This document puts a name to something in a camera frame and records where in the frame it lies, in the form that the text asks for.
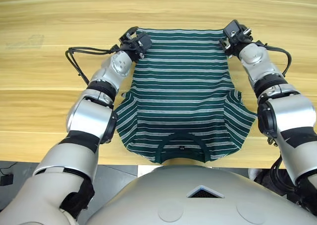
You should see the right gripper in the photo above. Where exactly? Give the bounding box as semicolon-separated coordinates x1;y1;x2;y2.
219;24;255;60

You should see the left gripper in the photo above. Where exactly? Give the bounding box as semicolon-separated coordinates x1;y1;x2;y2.
118;26;147;62

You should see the green white striped T-shirt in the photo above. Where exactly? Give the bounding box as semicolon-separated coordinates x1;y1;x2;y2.
115;26;258;165

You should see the robot body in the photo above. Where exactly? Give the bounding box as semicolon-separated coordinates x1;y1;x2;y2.
84;164;317;225

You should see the black power adapter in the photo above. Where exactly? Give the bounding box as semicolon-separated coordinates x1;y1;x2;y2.
0;174;14;186

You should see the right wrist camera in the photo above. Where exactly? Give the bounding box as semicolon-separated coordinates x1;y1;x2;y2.
223;19;242;39

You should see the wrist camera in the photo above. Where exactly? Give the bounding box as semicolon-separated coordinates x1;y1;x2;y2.
135;33;152;53
223;19;242;39

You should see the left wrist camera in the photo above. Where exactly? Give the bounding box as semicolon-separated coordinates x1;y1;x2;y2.
135;33;152;53

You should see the black cable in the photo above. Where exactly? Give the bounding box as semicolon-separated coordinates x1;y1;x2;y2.
256;40;293;77
65;44;122;84

